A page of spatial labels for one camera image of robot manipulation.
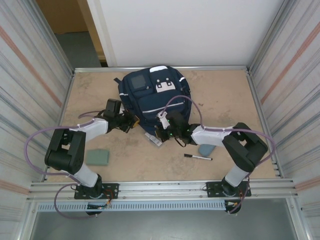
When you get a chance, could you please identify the clear plastic labelled pack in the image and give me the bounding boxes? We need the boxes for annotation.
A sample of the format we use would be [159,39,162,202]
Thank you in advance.
[144,131,162,148]

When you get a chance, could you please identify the navy blue backpack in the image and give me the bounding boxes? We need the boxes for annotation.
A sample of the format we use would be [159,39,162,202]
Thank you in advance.
[113,64,192,137]

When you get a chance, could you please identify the blue-grey glasses case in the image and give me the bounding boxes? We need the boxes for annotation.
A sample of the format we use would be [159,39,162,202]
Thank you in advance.
[198,143,216,156]

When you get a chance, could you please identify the grey-green notebook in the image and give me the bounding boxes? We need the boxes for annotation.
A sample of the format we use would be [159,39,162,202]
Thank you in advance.
[86,148,111,166]

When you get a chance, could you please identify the black marker pen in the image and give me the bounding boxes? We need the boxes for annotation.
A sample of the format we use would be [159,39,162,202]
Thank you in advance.
[184,153,214,161]

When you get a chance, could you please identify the brown wooden door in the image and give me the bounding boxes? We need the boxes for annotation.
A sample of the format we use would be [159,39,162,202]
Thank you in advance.
[36,0,107,61]

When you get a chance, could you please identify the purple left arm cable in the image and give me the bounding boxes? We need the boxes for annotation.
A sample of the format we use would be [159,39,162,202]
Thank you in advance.
[26,109,108,219]

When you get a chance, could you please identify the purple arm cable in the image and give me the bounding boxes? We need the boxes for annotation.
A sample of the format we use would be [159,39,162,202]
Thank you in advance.
[157,94,276,215]
[26,109,108,219]

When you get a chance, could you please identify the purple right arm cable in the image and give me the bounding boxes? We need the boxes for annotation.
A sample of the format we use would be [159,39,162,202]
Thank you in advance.
[157,94,276,215]

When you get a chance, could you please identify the wide aluminium base rail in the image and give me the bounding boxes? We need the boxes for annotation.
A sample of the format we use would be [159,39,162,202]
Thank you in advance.
[27,178,301,203]

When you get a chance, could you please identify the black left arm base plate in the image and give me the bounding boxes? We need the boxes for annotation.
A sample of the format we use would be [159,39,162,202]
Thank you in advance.
[74,182,120,200]

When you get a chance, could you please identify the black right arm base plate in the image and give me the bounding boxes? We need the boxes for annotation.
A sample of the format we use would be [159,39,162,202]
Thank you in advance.
[204,181,252,198]

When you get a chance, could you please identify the slotted grey cable duct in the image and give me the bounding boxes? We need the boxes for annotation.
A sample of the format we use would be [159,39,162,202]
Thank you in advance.
[36,201,226,213]

